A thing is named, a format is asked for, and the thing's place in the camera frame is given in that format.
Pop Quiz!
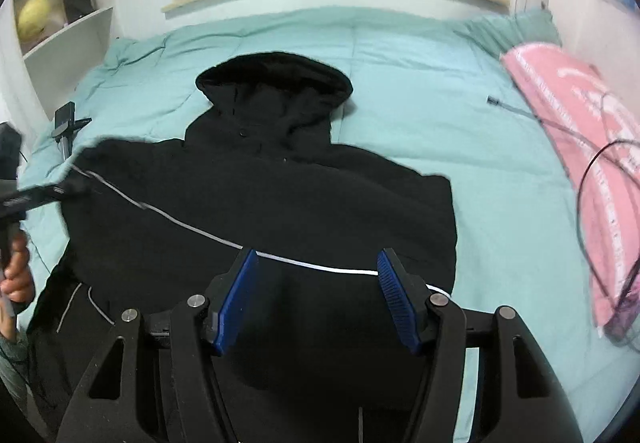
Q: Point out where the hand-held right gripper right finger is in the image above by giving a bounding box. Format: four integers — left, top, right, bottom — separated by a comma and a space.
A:
376, 248, 585, 443

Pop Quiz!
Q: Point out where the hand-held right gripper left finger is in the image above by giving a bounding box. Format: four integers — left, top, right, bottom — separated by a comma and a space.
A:
55, 248, 259, 443

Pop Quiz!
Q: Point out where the bed with teal duvet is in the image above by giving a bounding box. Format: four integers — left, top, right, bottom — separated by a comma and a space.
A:
20, 7, 628, 443

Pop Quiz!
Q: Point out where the teal pillow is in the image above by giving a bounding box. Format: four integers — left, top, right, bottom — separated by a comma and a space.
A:
452, 9, 563, 58

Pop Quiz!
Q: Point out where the white bookshelf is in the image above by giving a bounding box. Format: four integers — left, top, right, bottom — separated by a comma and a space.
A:
0, 0, 115, 111

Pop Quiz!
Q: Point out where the grey cable with black plug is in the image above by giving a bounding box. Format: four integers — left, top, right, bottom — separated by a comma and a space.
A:
487, 95, 547, 121

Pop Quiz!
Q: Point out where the black phone tripod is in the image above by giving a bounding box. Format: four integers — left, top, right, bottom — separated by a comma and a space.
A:
52, 101, 94, 160

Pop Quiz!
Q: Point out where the black box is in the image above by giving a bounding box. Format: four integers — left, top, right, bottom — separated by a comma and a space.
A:
62, 0, 96, 22

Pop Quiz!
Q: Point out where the yellow plush ball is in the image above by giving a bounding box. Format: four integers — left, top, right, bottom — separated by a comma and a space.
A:
16, 0, 52, 41

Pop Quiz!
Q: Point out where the person's left hand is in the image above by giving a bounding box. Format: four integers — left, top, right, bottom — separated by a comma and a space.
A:
0, 232, 37, 340

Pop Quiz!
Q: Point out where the black hooded jacket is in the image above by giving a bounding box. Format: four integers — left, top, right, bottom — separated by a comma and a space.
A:
25, 51, 460, 439

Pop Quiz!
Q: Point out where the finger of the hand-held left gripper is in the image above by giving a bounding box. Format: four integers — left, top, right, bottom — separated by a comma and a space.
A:
27, 179, 94, 214

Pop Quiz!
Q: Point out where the pink printed pillow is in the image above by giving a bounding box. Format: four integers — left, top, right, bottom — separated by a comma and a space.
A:
501, 42, 640, 341

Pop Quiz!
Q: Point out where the person's left forearm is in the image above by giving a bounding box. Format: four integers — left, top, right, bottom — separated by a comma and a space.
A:
0, 332, 30, 404

